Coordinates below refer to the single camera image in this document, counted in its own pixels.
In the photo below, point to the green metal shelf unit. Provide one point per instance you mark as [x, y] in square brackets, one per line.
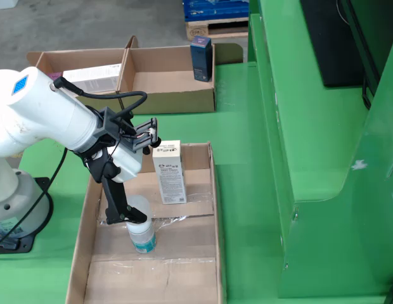
[310, 126]

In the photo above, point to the translucent bottle with teal label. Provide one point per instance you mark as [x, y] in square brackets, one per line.
[142, 237]

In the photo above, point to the blue mesh pallet crate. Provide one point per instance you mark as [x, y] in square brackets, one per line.
[215, 9]

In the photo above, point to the pink textured box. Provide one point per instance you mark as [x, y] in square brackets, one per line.
[55, 75]

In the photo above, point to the long white printed box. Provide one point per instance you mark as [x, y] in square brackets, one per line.
[95, 77]

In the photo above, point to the black flat panel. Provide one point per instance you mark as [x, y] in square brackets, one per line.
[332, 44]

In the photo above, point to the white hand cream box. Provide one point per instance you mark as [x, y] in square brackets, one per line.
[171, 180]

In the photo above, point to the wooden pallet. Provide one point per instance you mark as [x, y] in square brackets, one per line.
[215, 30]

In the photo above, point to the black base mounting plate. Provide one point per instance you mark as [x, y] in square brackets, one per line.
[25, 244]

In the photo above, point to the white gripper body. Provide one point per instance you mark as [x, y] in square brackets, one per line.
[128, 163]

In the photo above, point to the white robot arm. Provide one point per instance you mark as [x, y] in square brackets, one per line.
[47, 111]

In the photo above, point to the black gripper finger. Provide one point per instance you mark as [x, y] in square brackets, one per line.
[155, 142]
[115, 199]

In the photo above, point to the navy blue product box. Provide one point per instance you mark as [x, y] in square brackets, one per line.
[201, 60]

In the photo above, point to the white plastic container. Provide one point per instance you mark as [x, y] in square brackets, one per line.
[4, 3]

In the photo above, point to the flat cardboard tray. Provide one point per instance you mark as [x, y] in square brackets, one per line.
[184, 275]

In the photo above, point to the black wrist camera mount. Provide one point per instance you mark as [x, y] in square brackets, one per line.
[111, 125]

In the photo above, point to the open brown cardboard box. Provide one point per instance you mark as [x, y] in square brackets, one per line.
[171, 82]
[73, 60]

